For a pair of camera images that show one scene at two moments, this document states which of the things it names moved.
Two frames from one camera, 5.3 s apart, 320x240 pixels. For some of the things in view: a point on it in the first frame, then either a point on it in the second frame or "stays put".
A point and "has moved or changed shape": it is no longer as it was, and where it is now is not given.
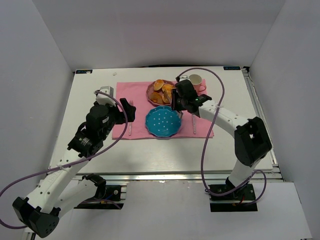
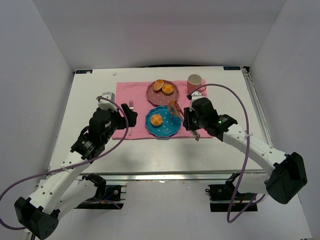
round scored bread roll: [166, 96] → [156, 120]
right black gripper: [175, 102] → [189, 119]
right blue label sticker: [232, 68] stays put
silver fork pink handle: [130, 123] stays put
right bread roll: [167, 88] stays put
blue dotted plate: [163, 121] stays put
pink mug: [199, 84] stays put
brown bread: [156, 97] has moved or changed shape
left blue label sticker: [84, 71] stays put
